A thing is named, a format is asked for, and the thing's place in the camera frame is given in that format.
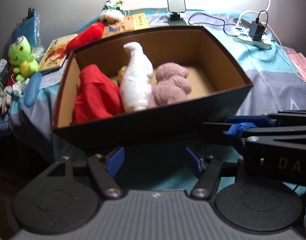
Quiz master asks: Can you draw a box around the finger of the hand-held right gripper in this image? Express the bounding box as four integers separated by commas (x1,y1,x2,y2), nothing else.
200,122,306,156
225,109,306,131

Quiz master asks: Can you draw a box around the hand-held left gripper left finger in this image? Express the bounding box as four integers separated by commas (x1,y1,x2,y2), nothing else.
34,146,125,200

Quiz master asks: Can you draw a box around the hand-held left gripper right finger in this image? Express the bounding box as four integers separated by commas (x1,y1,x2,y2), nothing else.
185,146,246,199

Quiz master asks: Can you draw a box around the dark cardboard box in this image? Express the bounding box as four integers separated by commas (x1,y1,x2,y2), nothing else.
51,25,253,148

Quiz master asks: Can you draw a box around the red cloth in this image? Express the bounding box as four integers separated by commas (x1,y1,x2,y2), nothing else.
73,64,125,124

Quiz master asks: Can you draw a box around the white plush toy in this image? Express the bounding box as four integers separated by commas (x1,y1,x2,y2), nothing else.
119,42,154,113

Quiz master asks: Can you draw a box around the pink plush toy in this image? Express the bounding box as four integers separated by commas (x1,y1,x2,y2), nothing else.
147,63,192,109

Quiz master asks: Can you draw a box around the folded pink cloth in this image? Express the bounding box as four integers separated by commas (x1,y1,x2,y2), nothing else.
284,46,306,85

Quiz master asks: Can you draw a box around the white power strip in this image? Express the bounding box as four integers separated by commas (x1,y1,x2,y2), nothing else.
230,20,272,50

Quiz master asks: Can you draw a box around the black charger plug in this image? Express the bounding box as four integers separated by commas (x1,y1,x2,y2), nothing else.
249,21,267,42

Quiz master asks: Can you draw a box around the white paper sheet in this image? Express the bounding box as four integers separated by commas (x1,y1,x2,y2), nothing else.
40,68,66,90

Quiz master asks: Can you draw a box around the blue glasses case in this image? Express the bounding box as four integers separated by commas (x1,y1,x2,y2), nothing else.
24,72,42,107

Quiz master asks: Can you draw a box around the illustrated picture book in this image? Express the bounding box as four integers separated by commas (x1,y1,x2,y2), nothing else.
38,34,78,72

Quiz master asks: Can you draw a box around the small white doll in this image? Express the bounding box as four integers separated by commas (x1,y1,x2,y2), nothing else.
0,80,27,113

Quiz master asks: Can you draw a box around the red plush toy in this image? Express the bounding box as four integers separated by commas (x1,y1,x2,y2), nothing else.
67,22,105,52

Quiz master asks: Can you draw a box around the yellow book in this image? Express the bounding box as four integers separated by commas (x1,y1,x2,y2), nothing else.
102,12,150,38

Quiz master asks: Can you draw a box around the phone stand with mirror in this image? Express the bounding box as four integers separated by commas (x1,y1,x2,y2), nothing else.
166,0,189,26

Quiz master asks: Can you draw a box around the green frog plush toy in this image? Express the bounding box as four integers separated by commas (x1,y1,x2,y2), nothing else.
8,35,39,82

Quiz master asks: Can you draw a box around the panda plush toy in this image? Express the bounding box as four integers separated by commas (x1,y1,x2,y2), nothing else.
99,0,126,25

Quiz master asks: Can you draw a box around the blue bag in plastic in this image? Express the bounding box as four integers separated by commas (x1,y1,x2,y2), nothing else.
12,7,40,48

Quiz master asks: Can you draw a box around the white charging cable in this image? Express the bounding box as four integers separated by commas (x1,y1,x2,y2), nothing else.
238,10,306,90

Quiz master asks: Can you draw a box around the black cable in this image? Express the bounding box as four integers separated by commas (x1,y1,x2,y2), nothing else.
188,10,269,38

